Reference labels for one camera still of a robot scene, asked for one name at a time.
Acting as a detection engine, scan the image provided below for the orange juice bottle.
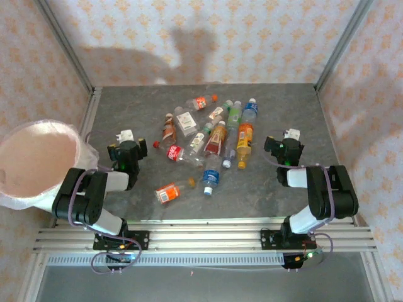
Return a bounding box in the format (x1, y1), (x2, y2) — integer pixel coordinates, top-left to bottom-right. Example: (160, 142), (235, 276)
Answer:
(236, 122), (254, 170)

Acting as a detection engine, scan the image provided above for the brown coffee bottle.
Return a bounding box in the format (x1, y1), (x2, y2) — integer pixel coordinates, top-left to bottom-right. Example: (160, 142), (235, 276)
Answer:
(162, 113), (178, 146)

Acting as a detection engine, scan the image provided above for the red label cola bottle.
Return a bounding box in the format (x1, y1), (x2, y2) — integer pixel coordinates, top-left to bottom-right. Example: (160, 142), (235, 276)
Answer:
(153, 140), (205, 167)

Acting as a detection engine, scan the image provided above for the blue label water bottle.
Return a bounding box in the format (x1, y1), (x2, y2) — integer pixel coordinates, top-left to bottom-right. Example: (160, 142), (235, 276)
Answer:
(201, 154), (221, 196)
(241, 98), (259, 125)

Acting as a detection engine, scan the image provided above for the plain clear slim bottle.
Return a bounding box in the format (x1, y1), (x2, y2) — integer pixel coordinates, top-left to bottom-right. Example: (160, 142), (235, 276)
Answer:
(222, 125), (239, 169)

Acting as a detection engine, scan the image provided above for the green label bottle white cap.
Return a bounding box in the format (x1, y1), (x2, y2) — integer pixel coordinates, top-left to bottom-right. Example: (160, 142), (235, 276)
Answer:
(226, 100), (243, 128)

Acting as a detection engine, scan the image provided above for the square clear bottle white label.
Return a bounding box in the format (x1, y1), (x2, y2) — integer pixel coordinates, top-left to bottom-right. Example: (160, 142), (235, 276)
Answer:
(173, 106), (201, 137)

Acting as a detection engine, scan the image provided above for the orange label clear bottle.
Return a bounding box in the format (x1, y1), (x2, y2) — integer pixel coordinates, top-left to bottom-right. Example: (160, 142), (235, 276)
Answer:
(154, 177), (196, 205)

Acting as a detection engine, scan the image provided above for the red yellow label tea bottle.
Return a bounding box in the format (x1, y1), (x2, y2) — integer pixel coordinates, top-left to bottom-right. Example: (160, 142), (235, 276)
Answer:
(203, 120), (228, 155)

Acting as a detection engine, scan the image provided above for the green cap bottle leaf label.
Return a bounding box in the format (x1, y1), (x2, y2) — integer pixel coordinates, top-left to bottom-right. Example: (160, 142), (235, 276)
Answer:
(187, 122), (214, 155)

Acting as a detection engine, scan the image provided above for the green cap bottle orange-print label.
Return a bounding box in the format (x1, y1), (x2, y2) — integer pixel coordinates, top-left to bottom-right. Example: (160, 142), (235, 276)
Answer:
(207, 99), (234, 122)

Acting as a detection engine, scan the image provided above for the clear bottle orange cap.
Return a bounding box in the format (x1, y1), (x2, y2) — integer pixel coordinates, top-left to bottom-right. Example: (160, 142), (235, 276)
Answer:
(185, 94), (219, 111)

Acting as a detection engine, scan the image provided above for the white trash bin with liner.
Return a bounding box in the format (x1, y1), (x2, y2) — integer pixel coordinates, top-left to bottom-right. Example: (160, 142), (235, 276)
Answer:
(0, 119), (99, 211)

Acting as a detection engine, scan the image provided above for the small circuit board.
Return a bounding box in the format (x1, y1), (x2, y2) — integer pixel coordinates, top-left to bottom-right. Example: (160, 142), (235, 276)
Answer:
(283, 250), (325, 271)
(105, 250), (137, 264)

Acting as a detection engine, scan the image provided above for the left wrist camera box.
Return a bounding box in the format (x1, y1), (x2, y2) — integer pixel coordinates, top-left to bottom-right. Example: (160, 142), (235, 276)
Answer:
(115, 129), (135, 142)

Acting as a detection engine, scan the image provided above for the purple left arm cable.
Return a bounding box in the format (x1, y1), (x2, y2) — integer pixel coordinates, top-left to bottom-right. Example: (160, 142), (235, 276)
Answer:
(67, 130), (143, 275)

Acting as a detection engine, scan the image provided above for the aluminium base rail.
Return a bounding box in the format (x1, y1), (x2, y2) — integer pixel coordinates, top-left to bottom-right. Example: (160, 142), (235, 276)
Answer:
(33, 218), (377, 253)

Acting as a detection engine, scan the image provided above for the aluminium frame post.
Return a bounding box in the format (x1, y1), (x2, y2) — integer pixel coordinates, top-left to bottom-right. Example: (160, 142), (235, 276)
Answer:
(315, 0), (375, 92)
(33, 0), (94, 92)

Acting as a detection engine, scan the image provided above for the slotted grey cable duct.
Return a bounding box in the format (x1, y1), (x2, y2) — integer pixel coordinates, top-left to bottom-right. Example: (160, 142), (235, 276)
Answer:
(47, 254), (286, 267)

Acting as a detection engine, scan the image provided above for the aluminium frame leg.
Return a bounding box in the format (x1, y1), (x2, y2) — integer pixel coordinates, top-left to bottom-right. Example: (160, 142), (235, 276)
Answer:
(361, 251), (394, 302)
(18, 251), (48, 302)

